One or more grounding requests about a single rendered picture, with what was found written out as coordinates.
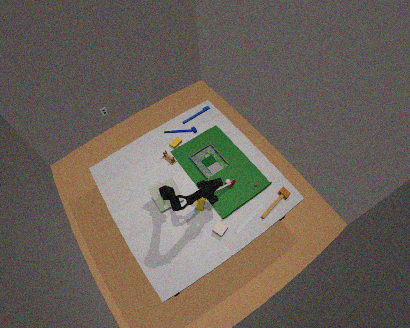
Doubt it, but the green putting mat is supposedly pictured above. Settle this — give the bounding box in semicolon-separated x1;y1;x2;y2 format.
171;125;270;218

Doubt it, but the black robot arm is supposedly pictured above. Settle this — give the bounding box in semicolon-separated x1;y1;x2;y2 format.
159;178;223;211

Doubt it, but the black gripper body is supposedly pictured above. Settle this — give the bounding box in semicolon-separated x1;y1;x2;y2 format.
197;180;219;205

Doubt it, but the yellow rectangular block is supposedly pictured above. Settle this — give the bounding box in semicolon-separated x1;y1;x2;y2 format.
195;197;206;211
169;137;182;149

